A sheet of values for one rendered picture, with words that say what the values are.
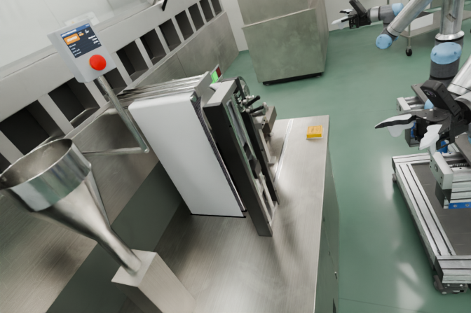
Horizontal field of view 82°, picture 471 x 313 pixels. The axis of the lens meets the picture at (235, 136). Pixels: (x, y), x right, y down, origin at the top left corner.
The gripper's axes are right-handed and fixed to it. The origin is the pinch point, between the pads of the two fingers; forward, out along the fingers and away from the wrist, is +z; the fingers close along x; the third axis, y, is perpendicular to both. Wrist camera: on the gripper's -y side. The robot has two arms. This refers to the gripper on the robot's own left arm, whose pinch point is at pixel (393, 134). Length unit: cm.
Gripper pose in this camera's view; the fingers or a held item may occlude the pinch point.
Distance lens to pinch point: 79.1
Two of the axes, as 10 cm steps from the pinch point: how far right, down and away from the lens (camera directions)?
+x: -2.1, -3.5, 9.1
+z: -9.2, 4.0, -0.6
